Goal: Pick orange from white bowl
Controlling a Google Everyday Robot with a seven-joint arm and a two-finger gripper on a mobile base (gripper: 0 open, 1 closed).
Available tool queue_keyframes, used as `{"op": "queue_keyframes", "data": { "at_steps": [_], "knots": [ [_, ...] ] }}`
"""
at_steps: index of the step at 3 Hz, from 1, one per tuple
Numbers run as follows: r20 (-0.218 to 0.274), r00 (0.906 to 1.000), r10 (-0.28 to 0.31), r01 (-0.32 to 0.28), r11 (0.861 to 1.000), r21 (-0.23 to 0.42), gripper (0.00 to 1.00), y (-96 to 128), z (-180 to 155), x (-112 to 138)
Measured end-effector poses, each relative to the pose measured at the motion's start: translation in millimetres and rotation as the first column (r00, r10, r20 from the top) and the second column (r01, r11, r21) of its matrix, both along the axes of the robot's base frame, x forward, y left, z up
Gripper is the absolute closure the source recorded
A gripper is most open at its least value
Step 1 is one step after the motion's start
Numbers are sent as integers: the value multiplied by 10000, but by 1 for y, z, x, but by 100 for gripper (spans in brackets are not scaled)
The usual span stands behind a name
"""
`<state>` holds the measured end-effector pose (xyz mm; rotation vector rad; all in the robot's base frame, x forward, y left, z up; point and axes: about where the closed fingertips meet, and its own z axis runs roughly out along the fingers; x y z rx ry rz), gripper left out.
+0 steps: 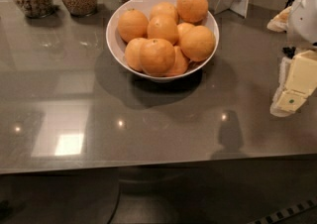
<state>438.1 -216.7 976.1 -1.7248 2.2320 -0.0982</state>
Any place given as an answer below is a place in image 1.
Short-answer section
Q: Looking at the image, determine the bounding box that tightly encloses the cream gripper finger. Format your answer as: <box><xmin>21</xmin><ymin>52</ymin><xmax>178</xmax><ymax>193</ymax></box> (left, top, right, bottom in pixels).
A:
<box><xmin>266</xmin><ymin>6</ymin><xmax>291</xmax><ymax>33</ymax></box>
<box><xmin>270</xmin><ymin>50</ymin><xmax>317</xmax><ymax>117</ymax></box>

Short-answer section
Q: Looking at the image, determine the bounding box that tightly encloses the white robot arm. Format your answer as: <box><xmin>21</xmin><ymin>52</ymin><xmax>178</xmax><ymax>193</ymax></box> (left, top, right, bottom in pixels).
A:
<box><xmin>267</xmin><ymin>0</ymin><xmax>317</xmax><ymax>117</ymax></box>

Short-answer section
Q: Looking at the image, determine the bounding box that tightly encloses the small middle orange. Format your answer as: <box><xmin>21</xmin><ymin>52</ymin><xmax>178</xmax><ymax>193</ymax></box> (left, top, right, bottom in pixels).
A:
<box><xmin>176</xmin><ymin>22</ymin><xmax>194</xmax><ymax>46</ymax></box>

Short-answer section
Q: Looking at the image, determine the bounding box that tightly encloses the white ceramic bowl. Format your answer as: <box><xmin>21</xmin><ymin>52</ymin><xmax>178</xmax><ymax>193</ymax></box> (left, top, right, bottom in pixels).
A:
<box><xmin>106</xmin><ymin>0</ymin><xmax>220</xmax><ymax>83</ymax></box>

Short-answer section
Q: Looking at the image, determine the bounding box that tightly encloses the black white striped strip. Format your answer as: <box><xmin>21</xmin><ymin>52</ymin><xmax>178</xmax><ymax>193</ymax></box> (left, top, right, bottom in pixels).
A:
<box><xmin>248</xmin><ymin>197</ymin><xmax>317</xmax><ymax>224</ymax></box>

